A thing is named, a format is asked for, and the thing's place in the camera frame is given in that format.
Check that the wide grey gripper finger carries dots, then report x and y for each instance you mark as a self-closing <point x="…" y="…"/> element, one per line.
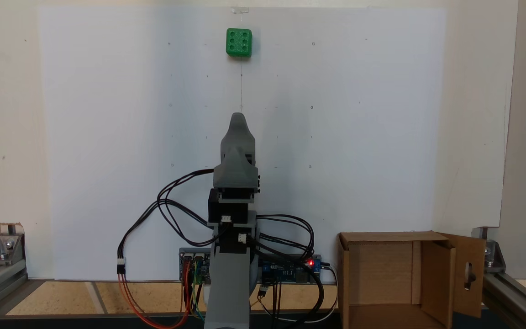
<point x="235" y="171"/>

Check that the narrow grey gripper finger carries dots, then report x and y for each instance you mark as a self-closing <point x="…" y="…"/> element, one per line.
<point x="238" y="135"/>

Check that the green dice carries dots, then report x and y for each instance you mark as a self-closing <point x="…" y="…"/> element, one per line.
<point x="239" y="42"/>

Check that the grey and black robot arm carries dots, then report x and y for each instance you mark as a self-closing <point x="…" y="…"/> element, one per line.
<point x="228" y="292"/>

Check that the grey circuit board tray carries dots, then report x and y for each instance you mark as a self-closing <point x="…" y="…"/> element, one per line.
<point x="190" y="251"/>

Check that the blue circuit board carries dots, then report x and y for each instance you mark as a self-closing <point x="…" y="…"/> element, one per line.
<point x="286" y="274"/>

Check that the clear tape piece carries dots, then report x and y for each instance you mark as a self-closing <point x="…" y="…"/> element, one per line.
<point x="239" y="10"/>

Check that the white paper sheet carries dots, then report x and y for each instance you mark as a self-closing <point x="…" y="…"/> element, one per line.
<point x="107" y="137"/>

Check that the brown cardboard box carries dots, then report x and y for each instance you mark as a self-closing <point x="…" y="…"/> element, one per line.
<point x="381" y="274"/>

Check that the aluminium corner bracket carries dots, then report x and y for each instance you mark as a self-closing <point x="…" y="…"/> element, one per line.
<point x="495" y="258"/>
<point x="5" y="249"/>

